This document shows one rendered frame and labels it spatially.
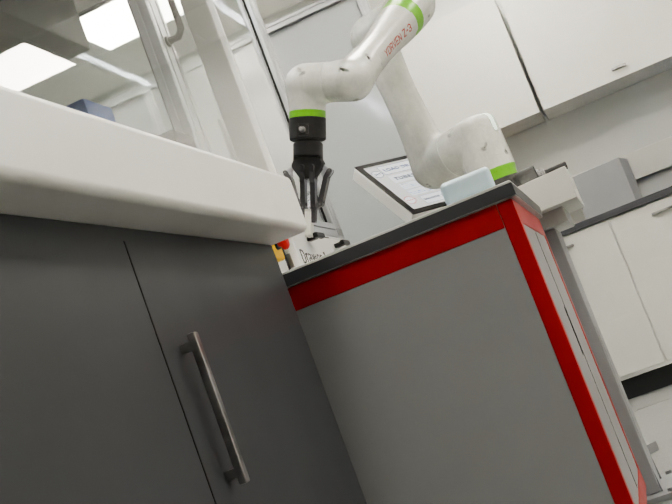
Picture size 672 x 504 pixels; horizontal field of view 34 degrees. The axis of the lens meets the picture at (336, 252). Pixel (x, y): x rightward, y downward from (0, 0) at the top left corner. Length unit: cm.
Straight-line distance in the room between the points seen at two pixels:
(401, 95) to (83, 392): 206
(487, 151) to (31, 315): 197
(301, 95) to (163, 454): 160
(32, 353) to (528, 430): 109
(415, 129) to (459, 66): 309
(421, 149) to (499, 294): 114
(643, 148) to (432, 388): 442
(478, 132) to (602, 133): 345
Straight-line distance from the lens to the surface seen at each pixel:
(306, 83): 274
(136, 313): 134
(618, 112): 638
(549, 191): 276
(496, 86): 609
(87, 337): 121
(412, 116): 308
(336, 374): 204
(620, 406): 288
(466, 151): 296
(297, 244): 268
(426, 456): 202
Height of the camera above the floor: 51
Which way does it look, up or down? 7 degrees up
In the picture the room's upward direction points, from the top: 21 degrees counter-clockwise
